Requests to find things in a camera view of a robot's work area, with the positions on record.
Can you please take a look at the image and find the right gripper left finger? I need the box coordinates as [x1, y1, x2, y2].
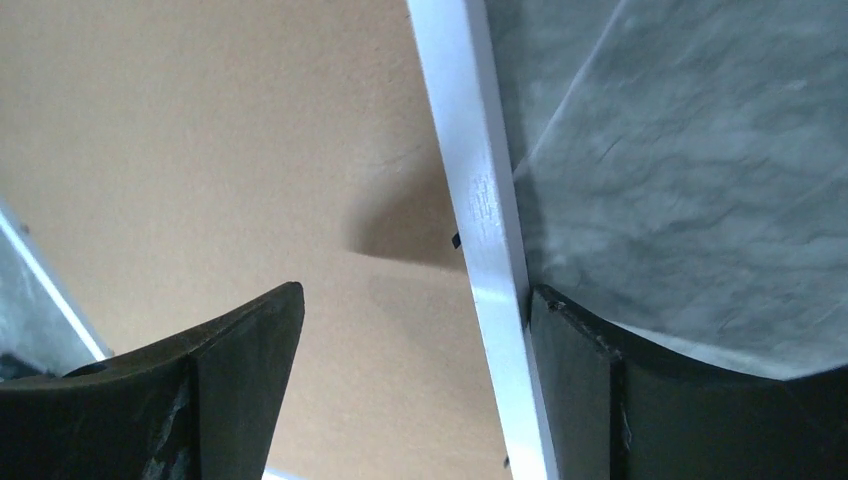
[1, 282, 305, 479]

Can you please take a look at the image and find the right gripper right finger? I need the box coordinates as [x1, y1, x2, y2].
[529, 285, 847, 479]

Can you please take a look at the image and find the brown backing board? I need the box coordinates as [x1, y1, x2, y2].
[0, 0, 514, 480]

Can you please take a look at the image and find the white picture frame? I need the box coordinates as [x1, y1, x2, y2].
[0, 0, 564, 480]

